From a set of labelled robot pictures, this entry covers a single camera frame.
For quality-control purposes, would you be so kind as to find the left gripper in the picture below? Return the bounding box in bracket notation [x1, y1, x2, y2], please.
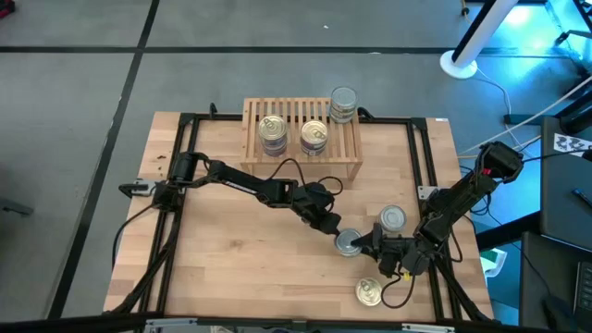
[291, 182, 346, 236]

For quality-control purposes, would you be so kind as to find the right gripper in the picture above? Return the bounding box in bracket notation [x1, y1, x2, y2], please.
[351, 223, 420, 278]

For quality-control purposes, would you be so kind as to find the wooden slatted shelf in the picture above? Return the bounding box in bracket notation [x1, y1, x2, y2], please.
[240, 96, 364, 182]

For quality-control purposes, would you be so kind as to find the silver mounting plate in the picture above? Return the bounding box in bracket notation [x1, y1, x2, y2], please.
[417, 184, 439, 202]

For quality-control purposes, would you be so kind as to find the white green box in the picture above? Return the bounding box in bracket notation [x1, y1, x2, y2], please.
[479, 248, 509, 278]

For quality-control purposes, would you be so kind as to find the dark grey desk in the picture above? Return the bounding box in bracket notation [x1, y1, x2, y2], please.
[520, 230, 592, 333]

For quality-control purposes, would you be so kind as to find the black power strip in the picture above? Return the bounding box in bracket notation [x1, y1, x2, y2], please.
[503, 114, 542, 126]

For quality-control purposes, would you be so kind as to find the white tower fan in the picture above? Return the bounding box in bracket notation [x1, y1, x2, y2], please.
[438, 0, 522, 80]

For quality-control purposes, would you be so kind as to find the black computer mouse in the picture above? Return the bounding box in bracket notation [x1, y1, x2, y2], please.
[543, 295, 573, 329]

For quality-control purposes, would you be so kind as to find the black desk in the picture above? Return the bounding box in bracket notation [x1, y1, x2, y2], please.
[539, 115, 592, 253]

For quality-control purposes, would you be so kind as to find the dark pen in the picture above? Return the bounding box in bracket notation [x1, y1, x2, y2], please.
[572, 187, 592, 209]

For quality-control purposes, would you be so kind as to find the black keyboard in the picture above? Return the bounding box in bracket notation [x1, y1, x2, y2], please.
[573, 261, 592, 320]

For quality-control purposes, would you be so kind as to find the black white marker sheet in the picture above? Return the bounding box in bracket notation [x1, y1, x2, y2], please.
[553, 132, 592, 158]

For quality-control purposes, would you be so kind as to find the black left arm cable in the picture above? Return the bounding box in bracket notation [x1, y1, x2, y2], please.
[265, 157, 345, 198]

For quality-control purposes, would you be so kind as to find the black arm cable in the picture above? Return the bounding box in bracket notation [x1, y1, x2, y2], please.
[265, 157, 345, 198]
[380, 270, 417, 310]

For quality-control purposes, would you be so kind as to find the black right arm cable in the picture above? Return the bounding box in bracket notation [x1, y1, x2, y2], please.
[380, 270, 417, 310]

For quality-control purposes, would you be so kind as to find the silver metal bracket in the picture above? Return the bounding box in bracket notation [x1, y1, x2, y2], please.
[145, 317, 198, 330]
[401, 323, 457, 333]

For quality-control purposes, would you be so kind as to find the black aluminium frame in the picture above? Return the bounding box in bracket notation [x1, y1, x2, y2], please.
[104, 102, 496, 325]

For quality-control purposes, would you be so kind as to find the thick white cable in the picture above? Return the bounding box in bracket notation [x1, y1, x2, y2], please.
[460, 73, 592, 156]

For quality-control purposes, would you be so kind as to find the black base power cable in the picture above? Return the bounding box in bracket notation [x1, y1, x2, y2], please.
[111, 202, 158, 272]

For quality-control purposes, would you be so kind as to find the grey metal bracket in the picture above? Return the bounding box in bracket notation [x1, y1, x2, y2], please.
[0, 196, 36, 217]

